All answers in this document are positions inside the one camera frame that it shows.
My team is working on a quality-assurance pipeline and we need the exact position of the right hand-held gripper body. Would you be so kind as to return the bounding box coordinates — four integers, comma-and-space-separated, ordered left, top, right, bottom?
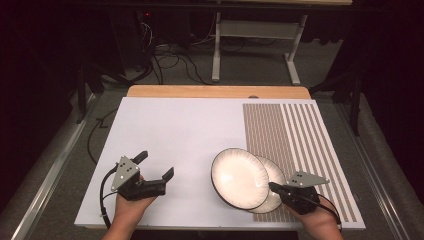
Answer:
279, 171, 331, 216

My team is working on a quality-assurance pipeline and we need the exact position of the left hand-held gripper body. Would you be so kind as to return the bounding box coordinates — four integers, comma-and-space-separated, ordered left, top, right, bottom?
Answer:
110, 155, 167, 202

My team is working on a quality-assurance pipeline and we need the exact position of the white plate with dark rim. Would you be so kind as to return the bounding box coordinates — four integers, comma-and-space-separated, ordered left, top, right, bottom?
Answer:
210, 147, 270, 211
248, 156, 288, 215

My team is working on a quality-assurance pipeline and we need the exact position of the person's right hand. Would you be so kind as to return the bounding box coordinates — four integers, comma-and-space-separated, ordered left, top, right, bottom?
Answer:
283, 194, 342, 234

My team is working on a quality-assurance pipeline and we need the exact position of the person's left hand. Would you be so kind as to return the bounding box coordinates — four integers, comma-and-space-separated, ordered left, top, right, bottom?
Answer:
114, 174, 158, 226

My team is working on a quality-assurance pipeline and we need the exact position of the white board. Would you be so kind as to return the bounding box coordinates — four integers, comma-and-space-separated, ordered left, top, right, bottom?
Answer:
73, 97, 366, 231

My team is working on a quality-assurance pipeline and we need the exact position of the striped brown white placemat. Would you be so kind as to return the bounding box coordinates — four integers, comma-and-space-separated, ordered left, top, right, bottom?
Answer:
242, 103, 358, 224

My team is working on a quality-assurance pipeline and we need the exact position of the black stand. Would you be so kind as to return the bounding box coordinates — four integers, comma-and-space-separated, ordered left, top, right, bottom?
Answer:
74, 64, 104, 125
309, 71, 364, 137

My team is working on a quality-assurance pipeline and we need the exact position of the wooden table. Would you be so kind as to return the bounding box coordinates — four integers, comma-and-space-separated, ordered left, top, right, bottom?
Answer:
126, 84, 312, 100

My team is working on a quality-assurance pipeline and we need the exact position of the black computer case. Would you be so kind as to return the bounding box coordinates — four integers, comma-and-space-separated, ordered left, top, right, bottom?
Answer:
109, 9, 153, 73

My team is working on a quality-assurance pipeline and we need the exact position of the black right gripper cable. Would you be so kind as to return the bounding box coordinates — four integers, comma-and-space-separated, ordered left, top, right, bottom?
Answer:
299, 193, 343, 233

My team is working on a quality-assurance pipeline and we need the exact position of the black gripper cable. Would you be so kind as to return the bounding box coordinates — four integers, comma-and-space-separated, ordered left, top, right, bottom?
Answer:
299, 193, 343, 233
99, 164, 120, 230

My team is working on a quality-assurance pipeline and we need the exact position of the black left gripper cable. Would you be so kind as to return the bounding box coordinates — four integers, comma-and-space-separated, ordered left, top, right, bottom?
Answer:
99, 164, 120, 230

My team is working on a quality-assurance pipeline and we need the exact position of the black floor cable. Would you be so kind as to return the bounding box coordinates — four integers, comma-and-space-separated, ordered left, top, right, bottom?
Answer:
87, 107, 119, 165

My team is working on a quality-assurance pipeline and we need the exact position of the metal floor rail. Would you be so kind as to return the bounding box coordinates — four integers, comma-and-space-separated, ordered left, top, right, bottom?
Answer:
11, 93, 98, 240
333, 103, 403, 240

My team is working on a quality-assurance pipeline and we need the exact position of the tangle of black cables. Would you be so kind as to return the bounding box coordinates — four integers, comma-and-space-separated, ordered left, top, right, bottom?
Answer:
134, 19, 214, 86

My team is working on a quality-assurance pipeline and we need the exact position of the white frame desk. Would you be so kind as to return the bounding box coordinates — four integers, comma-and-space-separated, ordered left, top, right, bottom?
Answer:
211, 0, 354, 86

